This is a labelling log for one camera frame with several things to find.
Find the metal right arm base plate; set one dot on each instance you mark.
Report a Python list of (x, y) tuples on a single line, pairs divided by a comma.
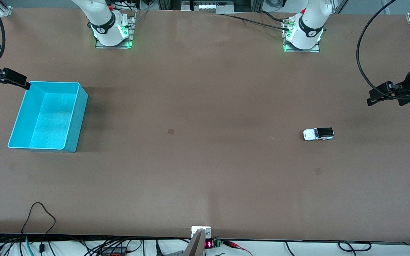
[(112, 46)]

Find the teal plastic storage bin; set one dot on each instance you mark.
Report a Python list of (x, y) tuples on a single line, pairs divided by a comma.
[(48, 121)]

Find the white jeep toy black roof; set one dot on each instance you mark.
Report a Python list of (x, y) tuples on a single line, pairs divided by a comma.
[(311, 134)]

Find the lit control box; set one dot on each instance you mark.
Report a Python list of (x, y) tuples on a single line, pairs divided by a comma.
[(206, 6)]

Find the black power strip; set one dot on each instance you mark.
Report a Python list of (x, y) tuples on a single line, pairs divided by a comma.
[(114, 252)]

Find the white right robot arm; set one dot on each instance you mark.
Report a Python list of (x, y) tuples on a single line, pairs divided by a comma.
[(101, 21)]

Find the white camera post bracket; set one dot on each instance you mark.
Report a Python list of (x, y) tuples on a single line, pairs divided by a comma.
[(195, 229)]

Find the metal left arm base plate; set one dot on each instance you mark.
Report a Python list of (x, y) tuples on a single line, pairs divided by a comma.
[(301, 51)]

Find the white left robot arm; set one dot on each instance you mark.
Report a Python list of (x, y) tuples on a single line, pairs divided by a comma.
[(308, 25)]

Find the grey camera post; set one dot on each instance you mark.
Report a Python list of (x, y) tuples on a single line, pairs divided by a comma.
[(196, 247)]

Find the red LED display module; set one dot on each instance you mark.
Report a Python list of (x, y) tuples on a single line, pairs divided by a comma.
[(209, 244)]

